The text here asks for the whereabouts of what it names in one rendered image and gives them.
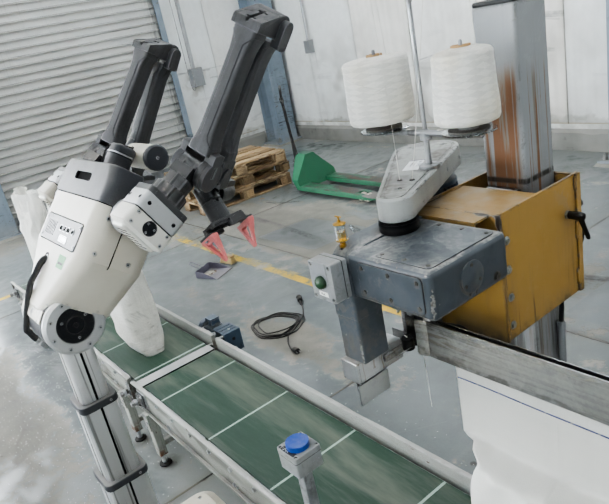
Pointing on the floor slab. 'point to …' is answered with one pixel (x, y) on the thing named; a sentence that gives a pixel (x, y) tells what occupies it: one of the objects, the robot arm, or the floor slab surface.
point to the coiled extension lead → (282, 329)
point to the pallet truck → (305, 169)
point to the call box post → (309, 489)
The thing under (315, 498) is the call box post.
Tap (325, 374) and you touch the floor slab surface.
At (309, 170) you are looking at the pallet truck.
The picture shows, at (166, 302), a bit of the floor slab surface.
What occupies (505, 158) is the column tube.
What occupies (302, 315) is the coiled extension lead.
